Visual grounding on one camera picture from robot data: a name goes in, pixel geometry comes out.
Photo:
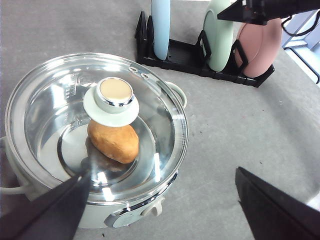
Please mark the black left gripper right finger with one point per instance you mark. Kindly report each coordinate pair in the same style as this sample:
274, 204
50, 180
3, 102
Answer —
274, 214

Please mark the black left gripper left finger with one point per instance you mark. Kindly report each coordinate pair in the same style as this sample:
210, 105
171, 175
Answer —
54, 216

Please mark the green plate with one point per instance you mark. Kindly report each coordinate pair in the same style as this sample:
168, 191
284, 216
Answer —
219, 36

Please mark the brown potato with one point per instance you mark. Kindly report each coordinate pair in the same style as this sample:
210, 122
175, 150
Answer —
120, 143

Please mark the glass steamer lid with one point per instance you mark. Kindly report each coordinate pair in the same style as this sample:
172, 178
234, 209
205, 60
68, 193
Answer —
121, 118

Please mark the pink plate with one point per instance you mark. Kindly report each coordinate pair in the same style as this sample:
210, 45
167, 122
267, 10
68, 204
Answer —
260, 44

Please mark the green electric steamer pot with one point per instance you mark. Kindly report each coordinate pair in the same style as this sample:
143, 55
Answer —
97, 214

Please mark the black plate rack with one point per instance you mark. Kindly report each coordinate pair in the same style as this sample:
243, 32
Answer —
194, 56

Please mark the blue plate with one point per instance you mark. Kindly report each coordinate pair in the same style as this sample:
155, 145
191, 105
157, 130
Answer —
160, 13

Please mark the black cable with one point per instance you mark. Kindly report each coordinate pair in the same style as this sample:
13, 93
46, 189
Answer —
293, 34

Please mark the white metal frame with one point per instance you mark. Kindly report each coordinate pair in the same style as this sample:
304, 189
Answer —
301, 38

